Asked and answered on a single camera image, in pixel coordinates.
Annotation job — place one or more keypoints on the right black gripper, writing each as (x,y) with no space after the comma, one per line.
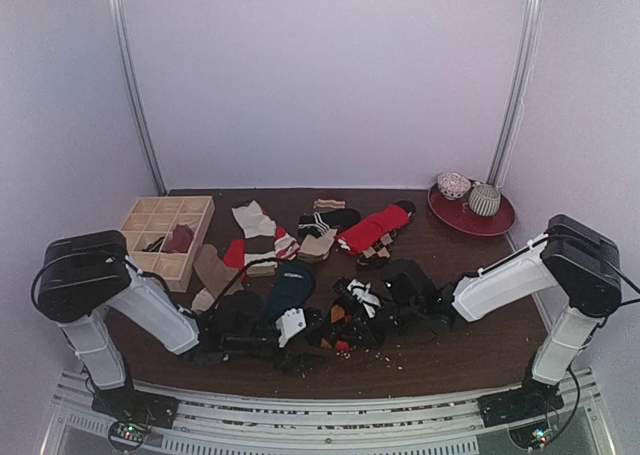
(364,322)

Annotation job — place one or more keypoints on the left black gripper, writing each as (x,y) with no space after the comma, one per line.
(294,365)

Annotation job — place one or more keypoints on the dark teal sock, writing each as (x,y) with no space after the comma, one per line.
(294,284)

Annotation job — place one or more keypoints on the argyle black red orange sock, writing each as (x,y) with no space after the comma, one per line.
(347,327)

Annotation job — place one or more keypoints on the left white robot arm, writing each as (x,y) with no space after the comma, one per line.
(82,277)

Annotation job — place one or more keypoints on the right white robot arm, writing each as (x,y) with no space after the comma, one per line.
(569,256)

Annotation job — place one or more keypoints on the light beige sock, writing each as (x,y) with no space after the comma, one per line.
(203,301)

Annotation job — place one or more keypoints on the argyle brown sock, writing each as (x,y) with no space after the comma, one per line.
(377,255)

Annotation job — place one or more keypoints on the tan brown sock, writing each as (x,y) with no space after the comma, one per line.
(214,274)

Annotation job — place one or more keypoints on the beige brown striped sock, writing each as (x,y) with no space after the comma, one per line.
(259,236)

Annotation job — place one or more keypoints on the red white brown striped sock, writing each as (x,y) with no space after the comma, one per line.
(286,248)

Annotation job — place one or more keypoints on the maroon sock in box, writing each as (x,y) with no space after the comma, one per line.
(180,239)

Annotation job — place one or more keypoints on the red round tray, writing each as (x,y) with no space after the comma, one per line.
(458,215)

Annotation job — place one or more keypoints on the black white striped sock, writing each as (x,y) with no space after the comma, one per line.
(318,224)

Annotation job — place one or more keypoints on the white patterned bowl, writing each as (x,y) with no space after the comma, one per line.
(452,185)

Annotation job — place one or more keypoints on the striped grey cup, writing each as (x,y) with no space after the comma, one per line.
(484,200)

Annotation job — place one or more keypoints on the wooden compartment box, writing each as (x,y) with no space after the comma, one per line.
(149,224)

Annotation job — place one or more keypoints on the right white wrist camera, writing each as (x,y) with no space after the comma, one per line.
(362,294)

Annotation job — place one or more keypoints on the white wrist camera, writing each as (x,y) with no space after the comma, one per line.
(362,294)
(290,324)

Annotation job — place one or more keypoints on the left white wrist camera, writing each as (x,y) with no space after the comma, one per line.
(290,324)

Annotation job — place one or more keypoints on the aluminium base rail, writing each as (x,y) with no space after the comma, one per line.
(211,423)

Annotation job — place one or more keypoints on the right aluminium corner post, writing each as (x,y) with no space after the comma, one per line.
(514,111)

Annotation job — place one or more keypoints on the aluminium corner post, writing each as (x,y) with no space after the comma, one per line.
(118,16)
(514,111)

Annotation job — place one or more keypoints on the left aluminium corner post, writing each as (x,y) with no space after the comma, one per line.
(118,16)

